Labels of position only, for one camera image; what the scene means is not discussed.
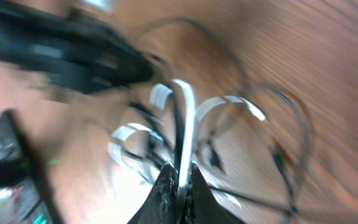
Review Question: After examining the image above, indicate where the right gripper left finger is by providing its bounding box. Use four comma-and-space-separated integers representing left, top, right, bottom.
127, 164, 176, 224

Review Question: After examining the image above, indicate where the black usb cable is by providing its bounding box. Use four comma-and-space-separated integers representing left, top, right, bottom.
116, 93, 229, 187
129, 17, 313, 218

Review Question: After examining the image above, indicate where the white usb cable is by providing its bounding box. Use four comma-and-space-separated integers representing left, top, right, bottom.
107, 78, 269, 209

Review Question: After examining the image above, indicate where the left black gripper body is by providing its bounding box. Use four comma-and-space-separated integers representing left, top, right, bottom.
0, 2, 154, 94

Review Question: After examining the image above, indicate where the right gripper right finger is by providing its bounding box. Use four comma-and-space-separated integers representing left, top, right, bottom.
181, 164, 246, 224

